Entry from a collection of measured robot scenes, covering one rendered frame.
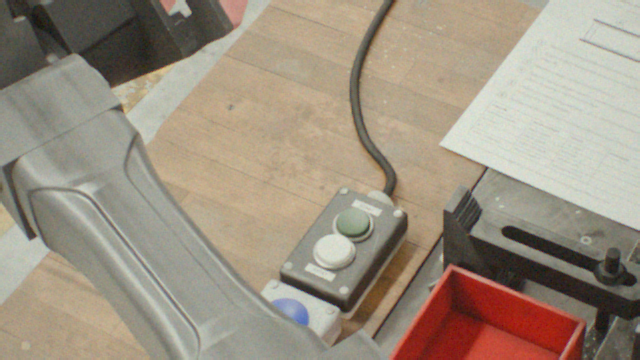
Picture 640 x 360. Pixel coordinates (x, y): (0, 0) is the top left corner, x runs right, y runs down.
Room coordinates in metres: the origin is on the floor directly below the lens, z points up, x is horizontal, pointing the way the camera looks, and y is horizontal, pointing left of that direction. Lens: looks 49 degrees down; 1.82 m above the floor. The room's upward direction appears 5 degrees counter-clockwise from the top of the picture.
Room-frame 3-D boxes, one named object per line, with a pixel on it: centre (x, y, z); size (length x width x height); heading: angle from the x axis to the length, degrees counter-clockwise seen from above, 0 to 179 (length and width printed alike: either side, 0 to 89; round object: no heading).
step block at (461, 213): (0.67, -0.12, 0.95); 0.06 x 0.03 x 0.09; 55
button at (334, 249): (0.69, 0.00, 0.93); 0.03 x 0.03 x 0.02
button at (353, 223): (0.72, -0.01, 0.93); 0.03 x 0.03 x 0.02
